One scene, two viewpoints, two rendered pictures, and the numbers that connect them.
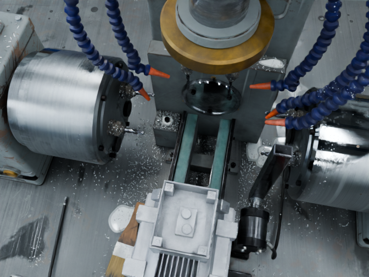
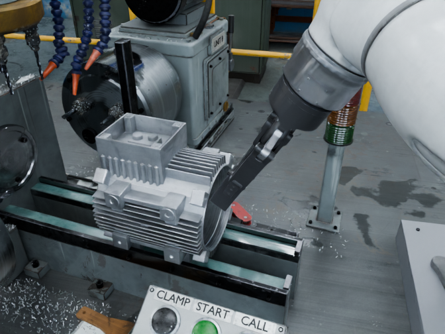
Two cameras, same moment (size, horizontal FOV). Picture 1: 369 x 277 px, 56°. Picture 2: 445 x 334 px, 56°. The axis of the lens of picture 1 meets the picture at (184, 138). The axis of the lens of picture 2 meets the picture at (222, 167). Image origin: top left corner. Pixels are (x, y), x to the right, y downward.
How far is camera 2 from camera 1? 0.67 m
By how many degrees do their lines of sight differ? 57
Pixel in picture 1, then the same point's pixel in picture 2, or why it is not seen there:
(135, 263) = (168, 198)
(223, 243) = not seen: hidden behind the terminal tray
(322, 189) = (153, 97)
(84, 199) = not seen: outside the picture
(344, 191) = (160, 89)
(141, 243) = (148, 198)
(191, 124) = (18, 210)
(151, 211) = (117, 183)
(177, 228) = (148, 143)
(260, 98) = (42, 124)
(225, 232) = not seen: hidden behind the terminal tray
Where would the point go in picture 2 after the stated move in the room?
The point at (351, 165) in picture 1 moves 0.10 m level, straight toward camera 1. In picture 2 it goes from (144, 69) to (161, 83)
